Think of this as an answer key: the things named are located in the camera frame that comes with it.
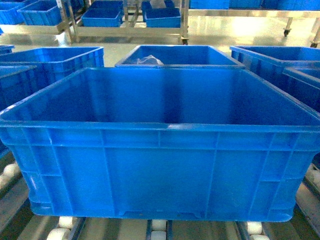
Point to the large blue plastic crate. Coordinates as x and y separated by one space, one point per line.
162 143

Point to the steel roller shelf cart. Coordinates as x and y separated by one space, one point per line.
132 25

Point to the white roller conveyor shelf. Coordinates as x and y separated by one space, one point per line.
17 222

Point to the crumpled clear plastic bag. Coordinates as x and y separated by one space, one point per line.
149 60

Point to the blue crate behind center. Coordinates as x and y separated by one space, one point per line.
181 56

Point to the blue crate on cart right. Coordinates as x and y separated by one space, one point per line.
167 17

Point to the blue crate on cart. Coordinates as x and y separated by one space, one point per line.
104 13
167 17

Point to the blue crate rear left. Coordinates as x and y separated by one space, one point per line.
56 63

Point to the blue crate on cart left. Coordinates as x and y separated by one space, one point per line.
104 13

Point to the blue crate rear right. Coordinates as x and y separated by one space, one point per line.
269 62

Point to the blue crates on trolley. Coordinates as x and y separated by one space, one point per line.
284 5

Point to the blue crate near left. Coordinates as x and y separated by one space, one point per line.
16 83

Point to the blue crate near right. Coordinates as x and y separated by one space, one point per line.
304 85

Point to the long steel trolley right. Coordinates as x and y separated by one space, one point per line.
237 27

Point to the blue crate far left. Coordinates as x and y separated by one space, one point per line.
30 12

